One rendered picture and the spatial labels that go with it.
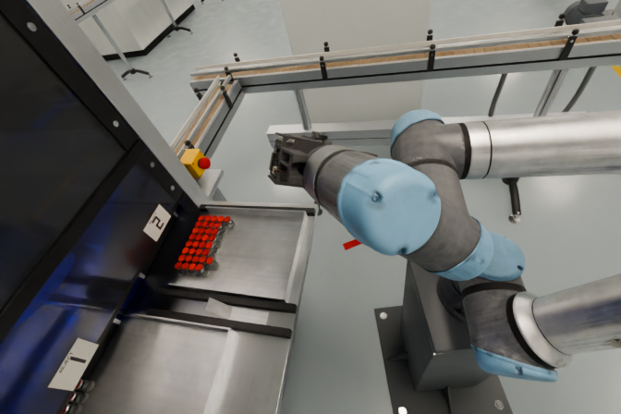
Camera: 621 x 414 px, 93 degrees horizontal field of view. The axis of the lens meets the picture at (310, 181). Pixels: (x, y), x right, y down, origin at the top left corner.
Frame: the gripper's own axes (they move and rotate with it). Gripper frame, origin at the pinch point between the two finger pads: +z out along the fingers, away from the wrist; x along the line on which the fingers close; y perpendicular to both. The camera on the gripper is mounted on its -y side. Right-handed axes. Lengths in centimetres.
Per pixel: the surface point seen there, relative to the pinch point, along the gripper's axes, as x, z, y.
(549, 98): -38, 39, -123
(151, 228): 29, 30, 27
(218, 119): -1, 84, 11
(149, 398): 61, 8, 21
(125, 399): 63, 10, 26
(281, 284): 36.0, 13.8, -6.8
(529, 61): -47, 36, -99
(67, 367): 51, 8, 36
